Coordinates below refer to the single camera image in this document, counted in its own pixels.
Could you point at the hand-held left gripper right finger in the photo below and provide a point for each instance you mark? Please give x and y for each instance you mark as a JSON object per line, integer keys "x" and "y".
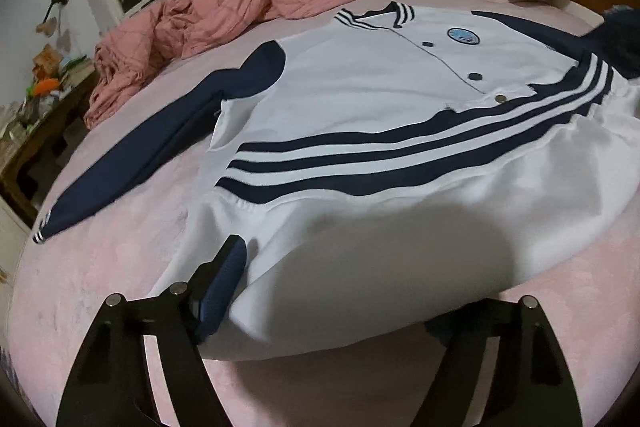
{"x": 505, "y": 322}

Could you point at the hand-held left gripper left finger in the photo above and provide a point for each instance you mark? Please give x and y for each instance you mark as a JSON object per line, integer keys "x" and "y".
{"x": 220, "y": 294}

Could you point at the white and navy jacket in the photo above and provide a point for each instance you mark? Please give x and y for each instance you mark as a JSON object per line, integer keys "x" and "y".
{"x": 375, "y": 97}

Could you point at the folded dark clothes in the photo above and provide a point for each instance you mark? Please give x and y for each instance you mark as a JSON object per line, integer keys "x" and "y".
{"x": 625, "y": 42}

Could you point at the bed with pink sheet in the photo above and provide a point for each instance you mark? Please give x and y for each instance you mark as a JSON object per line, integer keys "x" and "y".
{"x": 125, "y": 247}

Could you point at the wooden desk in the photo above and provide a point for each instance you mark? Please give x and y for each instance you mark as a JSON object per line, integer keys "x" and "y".
{"x": 45, "y": 132}

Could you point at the stack of books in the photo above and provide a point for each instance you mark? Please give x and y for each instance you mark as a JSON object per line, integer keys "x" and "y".
{"x": 76, "y": 71}

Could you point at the orange toy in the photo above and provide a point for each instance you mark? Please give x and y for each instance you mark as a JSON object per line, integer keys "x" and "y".
{"x": 44, "y": 86}

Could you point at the pink quilt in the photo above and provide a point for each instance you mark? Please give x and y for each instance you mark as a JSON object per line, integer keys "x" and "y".
{"x": 210, "y": 7}

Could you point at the black wall lamp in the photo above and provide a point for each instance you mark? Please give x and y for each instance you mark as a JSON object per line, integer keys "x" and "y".
{"x": 56, "y": 4}

